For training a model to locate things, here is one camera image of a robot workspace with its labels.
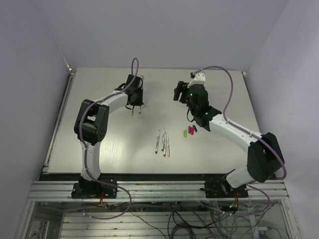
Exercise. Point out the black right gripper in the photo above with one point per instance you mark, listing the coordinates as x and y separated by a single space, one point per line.
182 87

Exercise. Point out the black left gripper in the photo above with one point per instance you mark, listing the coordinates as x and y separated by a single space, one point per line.
141 102

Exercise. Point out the red ended white pen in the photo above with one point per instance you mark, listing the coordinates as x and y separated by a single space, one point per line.
165 153

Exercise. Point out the blue ended white pen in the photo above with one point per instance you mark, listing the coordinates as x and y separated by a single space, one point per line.
157 142

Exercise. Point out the orange ended white pen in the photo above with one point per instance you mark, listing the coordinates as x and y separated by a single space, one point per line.
167 145

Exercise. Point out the purple ended white pen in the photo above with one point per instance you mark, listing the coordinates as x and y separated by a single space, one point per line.
163 140

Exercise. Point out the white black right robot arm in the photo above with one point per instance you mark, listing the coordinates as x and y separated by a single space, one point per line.
264 156

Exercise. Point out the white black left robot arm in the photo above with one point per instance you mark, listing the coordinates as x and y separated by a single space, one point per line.
92 123

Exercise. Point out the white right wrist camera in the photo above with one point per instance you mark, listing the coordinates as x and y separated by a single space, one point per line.
197 79

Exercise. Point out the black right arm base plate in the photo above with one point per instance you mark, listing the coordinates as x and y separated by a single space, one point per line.
216 189

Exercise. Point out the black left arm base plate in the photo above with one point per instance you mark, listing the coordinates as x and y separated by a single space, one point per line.
94 190

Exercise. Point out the aluminium extrusion frame rail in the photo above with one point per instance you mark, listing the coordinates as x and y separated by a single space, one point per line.
60 191

